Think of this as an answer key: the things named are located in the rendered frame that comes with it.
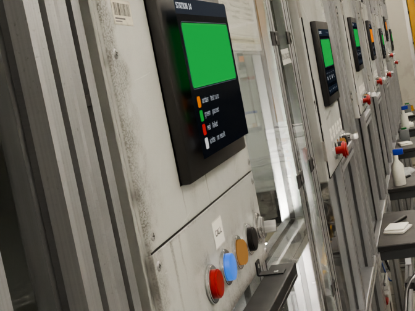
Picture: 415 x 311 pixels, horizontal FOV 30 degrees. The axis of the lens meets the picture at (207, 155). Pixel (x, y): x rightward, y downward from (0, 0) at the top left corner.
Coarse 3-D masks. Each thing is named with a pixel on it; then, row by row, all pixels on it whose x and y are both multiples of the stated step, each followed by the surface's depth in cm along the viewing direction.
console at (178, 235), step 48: (96, 0) 63; (144, 0) 74; (96, 48) 64; (144, 48) 71; (144, 96) 69; (144, 144) 67; (192, 144) 76; (240, 144) 96; (144, 192) 65; (192, 192) 78; (240, 192) 97; (144, 240) 65; (192, 240) 76; (240, 240) 90; (144, 288) 66; (192, 288) 74; (240, 288) 90
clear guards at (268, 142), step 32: (224, 0) 109; (256, 0) 132; (256, 32) 127; (256, 64) 123; (288, 64) 153; (256, 96) 120; (288, 96) 148; (256, 128) 116; (256, 160) 113; (288, 160) 137; (256, 192) 110; (288, 192) 133; (288, 224) 128; (320, 224) 160; (288, 256) 124; (320, 256) 154; (256, 288) 101
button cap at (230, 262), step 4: (228, 256) 84; (232, 256) 85; (224, 260) 84; (228, 260) 84; (232, 260) 85; (224, 264) 84; (228, 264) 83; (232, 264) 84; (236, 264) 86; (228, 268) 83; (232, 268) 84; (236, 268) 86; (228, 272) 83; (232, 272) 84; (236, 272) 85; (228, 276) 84; (232, 276) 84; (236, 276) 85
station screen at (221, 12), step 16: (176, 0) 75; (192, 0) 81; (192, 16) 80; (208, 16) 86; (224, 16) 93; (192, 80) 76; (224, 80) 88; (192, 96) 75; (208, 96) 81; (224, 96) 87; (240, 96) 95; (208, 112) 80; (224, 112) 86; (240, 112) 94; (208, 128) 79; (224, 128) 85; (240, 128) 92; (208, 144) 78; (224, 144) 84
